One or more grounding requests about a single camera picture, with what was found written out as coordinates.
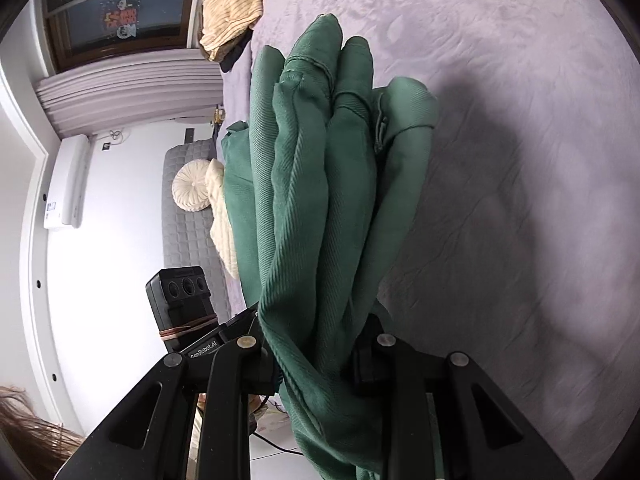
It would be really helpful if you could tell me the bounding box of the green work jacket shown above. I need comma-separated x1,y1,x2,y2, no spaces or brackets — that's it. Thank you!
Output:
221,14,438,479

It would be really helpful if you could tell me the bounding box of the grey quilted headboard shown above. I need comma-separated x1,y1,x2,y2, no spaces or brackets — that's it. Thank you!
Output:
162,140,232,322

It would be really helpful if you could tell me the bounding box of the cream puffer jacket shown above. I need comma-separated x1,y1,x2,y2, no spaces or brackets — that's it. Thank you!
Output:
205,159,240,280

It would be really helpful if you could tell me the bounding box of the person's brown hair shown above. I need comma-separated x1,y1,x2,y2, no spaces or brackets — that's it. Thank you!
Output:
1,386,82,479

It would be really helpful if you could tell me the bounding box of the round cream pleated cushion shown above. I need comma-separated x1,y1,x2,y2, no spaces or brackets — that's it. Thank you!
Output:
171,159,209,212

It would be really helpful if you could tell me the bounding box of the lavender plush bed blanket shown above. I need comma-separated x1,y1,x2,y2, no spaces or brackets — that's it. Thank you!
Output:
252,0,639,479

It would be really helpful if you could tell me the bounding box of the grey pleated curtain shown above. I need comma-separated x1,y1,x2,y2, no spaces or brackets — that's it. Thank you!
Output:
35,49,224,138

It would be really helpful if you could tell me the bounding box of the dark window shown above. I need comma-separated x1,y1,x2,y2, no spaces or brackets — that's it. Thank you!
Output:
42,0,192,72

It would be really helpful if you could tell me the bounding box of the white wall air conditioner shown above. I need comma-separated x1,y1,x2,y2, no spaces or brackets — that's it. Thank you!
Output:
43,134,91,230

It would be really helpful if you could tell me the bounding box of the black garment under corduroy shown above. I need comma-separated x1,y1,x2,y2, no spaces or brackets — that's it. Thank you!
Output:
219,28,253,74

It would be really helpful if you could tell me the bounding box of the beige corduroy garment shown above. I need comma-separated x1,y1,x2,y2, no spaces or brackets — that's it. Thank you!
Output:
200,0,264,62

